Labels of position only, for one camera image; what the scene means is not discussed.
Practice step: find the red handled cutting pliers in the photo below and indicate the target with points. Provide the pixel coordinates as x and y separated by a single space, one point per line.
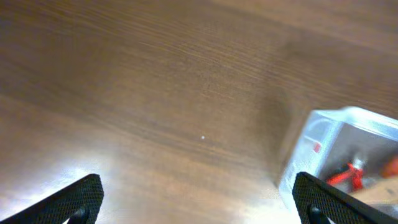
352 171

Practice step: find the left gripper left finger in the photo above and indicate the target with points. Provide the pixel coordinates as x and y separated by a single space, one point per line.
79 202

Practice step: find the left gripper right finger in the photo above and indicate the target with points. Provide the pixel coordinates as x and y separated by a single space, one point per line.
318 202

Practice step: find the clear plastic container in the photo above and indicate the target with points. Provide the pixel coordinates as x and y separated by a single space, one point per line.
331 140

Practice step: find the orange scraper wooden handle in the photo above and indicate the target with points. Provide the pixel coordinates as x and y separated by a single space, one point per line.
384 191

